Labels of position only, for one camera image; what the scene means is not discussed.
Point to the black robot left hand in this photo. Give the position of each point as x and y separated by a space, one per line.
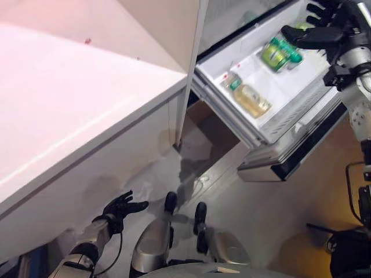
119 211

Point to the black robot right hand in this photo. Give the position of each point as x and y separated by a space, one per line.
327 34

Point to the tea bottle with white cap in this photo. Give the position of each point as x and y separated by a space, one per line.
249 97

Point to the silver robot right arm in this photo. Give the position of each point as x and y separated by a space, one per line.
359 92

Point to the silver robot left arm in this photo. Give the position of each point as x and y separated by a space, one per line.
92 231

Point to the white fridge drawer, dark front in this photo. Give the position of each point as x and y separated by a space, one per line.
290 95

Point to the stainless steel fridge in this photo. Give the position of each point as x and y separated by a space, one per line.
220 17

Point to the green drink can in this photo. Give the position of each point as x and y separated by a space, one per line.
272 56
294 55
303 26

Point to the silver robot right leg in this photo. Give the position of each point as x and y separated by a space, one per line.
229 246

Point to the white kitchen counter cabinet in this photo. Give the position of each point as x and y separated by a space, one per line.
72 101

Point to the tall white cabinet panel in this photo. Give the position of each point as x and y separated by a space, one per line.
191 72

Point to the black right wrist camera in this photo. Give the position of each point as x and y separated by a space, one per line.
336 76

